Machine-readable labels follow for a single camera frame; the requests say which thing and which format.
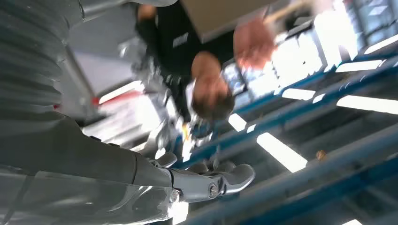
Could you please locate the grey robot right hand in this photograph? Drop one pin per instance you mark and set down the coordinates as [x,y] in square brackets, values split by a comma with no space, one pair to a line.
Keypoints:
[77,161]

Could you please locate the person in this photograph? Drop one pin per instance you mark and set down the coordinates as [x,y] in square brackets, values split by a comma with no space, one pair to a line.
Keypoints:
[174,40]

